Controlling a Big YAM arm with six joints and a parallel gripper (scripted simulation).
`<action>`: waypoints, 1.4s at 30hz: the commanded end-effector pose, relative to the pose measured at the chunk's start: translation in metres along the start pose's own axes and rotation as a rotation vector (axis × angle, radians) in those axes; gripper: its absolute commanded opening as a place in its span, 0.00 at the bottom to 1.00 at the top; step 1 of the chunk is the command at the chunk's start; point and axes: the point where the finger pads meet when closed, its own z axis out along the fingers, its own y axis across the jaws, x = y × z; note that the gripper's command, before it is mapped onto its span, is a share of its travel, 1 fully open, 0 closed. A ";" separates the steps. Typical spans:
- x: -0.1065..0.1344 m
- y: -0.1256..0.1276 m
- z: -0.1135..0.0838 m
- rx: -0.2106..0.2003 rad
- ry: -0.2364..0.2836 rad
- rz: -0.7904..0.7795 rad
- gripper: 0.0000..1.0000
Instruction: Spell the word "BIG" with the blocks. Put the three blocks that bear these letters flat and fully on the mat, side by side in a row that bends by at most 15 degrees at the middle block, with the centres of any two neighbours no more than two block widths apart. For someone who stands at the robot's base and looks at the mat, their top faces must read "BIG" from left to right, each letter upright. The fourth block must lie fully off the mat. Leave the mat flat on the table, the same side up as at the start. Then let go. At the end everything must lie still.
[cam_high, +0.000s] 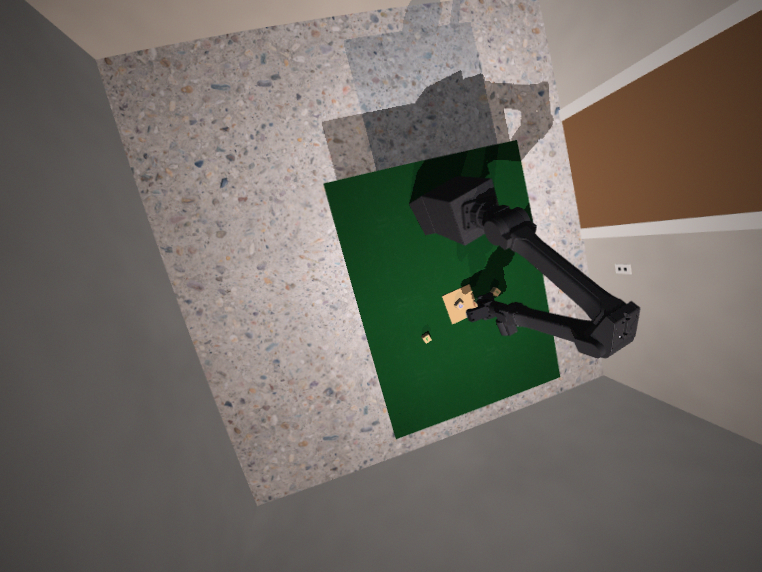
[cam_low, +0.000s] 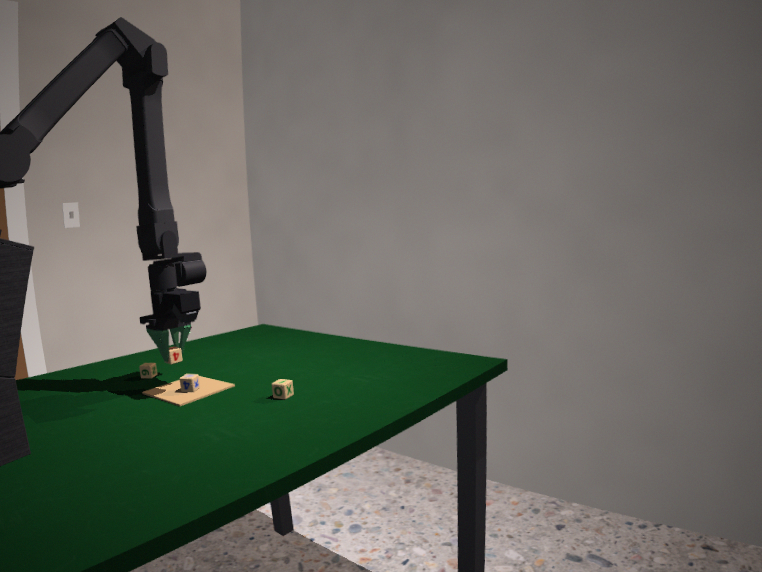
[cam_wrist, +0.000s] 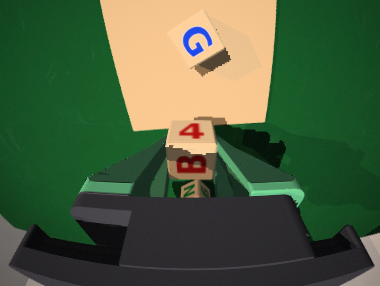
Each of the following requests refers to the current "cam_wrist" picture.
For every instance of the peach flat mat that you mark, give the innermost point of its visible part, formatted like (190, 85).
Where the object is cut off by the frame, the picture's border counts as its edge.
(232, 87)

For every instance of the beige letter block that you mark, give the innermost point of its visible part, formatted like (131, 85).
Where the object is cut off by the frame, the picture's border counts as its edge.
(196, 39)
(191, 149)
(195, 189)

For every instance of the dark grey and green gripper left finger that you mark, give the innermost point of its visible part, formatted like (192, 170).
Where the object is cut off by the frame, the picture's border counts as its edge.
(135, 174)

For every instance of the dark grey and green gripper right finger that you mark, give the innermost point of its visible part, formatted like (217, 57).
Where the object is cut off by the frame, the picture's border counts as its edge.
(250, 176)

